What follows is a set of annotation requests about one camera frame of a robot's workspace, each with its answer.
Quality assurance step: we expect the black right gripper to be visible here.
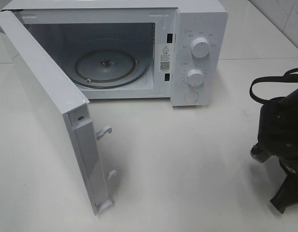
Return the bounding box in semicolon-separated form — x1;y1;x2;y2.
257;97;298;213

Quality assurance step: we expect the round door release button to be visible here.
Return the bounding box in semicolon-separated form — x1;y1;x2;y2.
184;91;199;103

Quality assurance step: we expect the white timer knob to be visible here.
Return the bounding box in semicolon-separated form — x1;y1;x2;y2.
187;69;205;87

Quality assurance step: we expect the white microwave door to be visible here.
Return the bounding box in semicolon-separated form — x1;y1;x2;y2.
0;11;117;214

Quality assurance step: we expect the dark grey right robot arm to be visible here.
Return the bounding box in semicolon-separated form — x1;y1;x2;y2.
257;89;298;213

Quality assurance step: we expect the white power knob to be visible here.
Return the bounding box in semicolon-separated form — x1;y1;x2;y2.
190;36;210;58

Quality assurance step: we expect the white adjacent table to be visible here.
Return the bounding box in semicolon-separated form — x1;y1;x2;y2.
216;0;298;60

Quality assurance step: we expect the white microwave oven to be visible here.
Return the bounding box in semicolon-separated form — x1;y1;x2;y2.
0;0;228;106

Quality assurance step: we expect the glass turntable plate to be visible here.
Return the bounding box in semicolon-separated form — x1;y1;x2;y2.
70;49;150;89

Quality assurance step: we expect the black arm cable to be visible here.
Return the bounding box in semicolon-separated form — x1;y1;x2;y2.
249;67;298;105

